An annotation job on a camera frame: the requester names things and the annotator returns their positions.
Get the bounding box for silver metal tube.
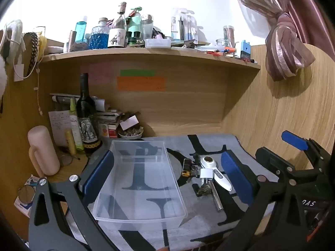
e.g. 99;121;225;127
211;180;223;211

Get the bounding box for bowl of nuts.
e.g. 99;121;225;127
118;127;144;139

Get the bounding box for dark wine bottle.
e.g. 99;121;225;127
76;73;102;154

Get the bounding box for braided headband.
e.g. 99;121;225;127
23;32;40;77

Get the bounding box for packaged brush heads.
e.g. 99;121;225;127
171;8;198;44

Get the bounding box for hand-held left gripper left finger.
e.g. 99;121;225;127
27;150;116;251

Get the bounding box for pink sticky note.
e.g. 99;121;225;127
81;63;112;84

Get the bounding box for glass jar with sticks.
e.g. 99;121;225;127
223;26;236;49

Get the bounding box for white plastic box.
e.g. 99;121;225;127
144;39;172;49

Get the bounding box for white power adapter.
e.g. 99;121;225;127
14;64;24;82

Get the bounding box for blue white packet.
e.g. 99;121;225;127
14;175;42;217

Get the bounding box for yellow tube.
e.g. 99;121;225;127
65;129;77;155

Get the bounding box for green pump bottle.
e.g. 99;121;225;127
127;6;143;45

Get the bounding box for rolled papers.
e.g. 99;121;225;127
50;92;110;111

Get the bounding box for green tube bottle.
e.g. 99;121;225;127
68;97;85;151

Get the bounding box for green sticky note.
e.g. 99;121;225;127
120;69;155;77

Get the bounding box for bronze textured keychain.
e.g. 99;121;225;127
192;183;211;196

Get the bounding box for grey printed mat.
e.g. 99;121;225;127
65;133;278;251

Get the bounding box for white charger plug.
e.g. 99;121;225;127
200;169;216;186

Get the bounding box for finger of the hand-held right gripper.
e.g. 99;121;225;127
281;130;325;160
255;147;297;181

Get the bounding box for white note paper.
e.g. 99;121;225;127
48;110;72;147

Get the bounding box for white handheld massager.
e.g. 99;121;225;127
199;155;233;192

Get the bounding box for stack of books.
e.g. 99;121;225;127
97;107;123;138

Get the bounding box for clear tumbler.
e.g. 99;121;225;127
140;14;154;41

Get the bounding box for tall blue liquid bottle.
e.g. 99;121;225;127
75;16;88;44

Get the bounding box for eyeglasses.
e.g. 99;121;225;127
59;153;81;166

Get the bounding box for clear plastic bin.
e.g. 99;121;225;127
93;140;189;232

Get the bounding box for pink curtain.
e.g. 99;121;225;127
225;0;335;81

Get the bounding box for pink mug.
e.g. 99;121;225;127
27;125;61;177

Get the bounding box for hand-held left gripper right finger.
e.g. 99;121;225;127
219;150;309;251

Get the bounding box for clear labelled glass bottle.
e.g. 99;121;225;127
107;2;128;49

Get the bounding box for blue block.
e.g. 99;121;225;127
240;40;252;59

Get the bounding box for white earphone cable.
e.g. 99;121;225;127
34;68;44;115

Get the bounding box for blue diamond glass bottle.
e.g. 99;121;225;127
90;18;110;50

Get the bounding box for orange sticky note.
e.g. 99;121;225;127
117;76;166;92

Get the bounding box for round mirror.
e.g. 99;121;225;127
18;185;36;203

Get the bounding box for white card box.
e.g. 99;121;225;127
119;115;139;131

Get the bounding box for white plush toy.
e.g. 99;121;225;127
0;19;24;97

